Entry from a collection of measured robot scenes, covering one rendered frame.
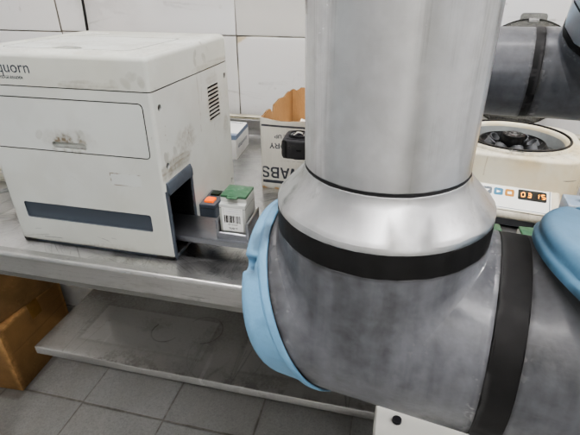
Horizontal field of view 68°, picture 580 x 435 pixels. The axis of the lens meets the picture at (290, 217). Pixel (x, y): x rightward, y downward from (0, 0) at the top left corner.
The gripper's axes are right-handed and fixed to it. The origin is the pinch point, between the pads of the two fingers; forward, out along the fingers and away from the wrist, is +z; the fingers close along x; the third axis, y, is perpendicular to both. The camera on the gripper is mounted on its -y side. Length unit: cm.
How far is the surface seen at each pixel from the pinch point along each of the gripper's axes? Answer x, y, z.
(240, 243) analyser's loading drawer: -3.4, -6.7, 5.1
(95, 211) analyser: -4.4, -28.0, 13.8
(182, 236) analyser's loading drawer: -3.4, -14.7, 9.6
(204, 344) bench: 35, 0, 75
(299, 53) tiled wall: 59, -20, -8
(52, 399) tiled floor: 24, -33, 126
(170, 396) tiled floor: 35, 1, 106
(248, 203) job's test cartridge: -0.8, -8.9, 0.0
